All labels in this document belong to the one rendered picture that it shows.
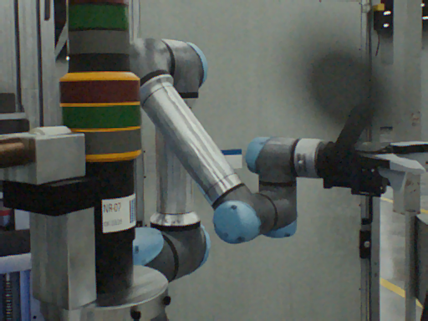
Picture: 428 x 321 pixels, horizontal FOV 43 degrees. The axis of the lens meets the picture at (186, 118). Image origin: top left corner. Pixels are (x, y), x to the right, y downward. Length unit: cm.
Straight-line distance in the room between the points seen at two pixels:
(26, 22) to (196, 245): 61
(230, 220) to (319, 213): 158
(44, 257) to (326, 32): 226
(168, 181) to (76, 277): 94
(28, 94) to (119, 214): 93
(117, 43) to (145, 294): 13
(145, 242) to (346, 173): 42
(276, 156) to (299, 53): 138
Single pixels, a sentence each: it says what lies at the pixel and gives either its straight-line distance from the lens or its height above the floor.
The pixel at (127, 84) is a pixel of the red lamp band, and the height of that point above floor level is 157.
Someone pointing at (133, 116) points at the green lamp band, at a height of 156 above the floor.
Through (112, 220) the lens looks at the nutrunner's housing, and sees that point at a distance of 29.
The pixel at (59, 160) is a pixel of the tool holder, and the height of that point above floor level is 154.
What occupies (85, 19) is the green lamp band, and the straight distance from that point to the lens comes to 29.
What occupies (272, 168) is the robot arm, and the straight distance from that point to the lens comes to 107.
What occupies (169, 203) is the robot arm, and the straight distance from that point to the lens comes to 122.
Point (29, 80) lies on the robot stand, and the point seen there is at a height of 160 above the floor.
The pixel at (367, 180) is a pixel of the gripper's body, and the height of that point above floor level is 141.
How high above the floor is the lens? 157
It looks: 3 degrees down
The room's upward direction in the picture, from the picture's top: 1 degrees counter-clockwise
